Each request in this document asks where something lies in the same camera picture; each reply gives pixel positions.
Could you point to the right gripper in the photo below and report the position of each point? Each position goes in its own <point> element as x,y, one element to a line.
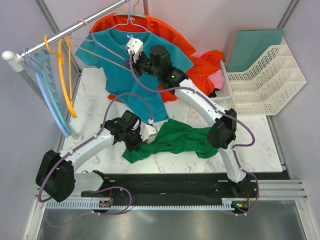
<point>135,65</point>

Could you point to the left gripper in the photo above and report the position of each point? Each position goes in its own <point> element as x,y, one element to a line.
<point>137,145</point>

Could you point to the green t-shirt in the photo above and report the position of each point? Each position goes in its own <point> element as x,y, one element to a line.
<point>175,137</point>

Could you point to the pink wire hanger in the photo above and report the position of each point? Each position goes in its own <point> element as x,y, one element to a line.
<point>91,33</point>

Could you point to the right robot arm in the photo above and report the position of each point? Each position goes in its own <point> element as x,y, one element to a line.
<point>223,123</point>

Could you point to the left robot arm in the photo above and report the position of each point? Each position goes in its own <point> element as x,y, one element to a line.
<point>57,174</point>

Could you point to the orange hanging t-shirt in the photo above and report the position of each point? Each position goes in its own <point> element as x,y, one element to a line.
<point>141,24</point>

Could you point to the teal t-shirt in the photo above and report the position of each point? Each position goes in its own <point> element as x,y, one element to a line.
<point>119,81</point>

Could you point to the mint green hanger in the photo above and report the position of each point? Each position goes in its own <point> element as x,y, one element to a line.
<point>131,10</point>

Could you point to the teal plastic hanger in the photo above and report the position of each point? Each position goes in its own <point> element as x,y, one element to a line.
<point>54,98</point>

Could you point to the light blue plastic hanger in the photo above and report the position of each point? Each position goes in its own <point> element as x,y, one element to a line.
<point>39,79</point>

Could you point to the orange cloth in basket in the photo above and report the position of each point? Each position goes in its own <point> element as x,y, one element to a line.
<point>197,75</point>

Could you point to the black cloth in basket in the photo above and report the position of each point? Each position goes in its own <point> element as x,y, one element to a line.
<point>213,94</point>

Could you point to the pink cloth in basket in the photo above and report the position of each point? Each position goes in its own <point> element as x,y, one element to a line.
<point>212,60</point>

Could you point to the white laundry basket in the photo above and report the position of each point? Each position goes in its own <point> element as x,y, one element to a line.
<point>226,82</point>

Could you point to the teal board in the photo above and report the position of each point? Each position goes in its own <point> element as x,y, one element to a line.
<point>248,44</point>

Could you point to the white file organizer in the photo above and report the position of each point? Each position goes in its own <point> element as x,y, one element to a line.
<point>268,85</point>

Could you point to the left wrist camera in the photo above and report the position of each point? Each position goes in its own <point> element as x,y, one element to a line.
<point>148,132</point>

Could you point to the blue wire hanger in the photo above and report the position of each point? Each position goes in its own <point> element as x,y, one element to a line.
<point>129,20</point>

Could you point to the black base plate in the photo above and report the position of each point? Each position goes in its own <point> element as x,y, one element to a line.
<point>174,188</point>

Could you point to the white cable duct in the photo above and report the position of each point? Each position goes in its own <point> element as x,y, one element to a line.
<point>100,205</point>

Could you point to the metal clothes rail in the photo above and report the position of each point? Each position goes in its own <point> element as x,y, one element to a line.
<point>15,59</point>

